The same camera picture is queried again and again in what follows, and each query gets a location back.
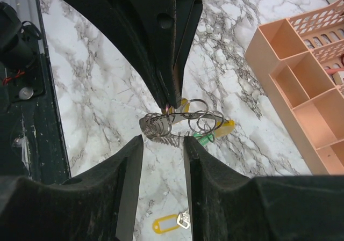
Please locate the yellow tag key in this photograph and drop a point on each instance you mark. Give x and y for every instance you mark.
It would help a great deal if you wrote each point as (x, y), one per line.
(184, 108)
(172, 222)

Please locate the peach desk organizer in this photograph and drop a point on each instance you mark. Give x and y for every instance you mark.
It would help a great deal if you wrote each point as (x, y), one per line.
(293, 58)

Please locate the metal keyring with yellow grip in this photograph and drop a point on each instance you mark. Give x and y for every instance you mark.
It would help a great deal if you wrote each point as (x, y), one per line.
(201, 119)

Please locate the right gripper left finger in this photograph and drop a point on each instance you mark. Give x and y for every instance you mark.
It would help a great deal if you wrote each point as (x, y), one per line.
(98, 204)

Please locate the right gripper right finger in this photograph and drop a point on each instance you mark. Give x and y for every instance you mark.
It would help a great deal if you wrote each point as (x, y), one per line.
(226, 205)

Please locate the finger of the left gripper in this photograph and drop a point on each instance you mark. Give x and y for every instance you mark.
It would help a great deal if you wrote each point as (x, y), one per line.
(188, 13)
(144, 31)

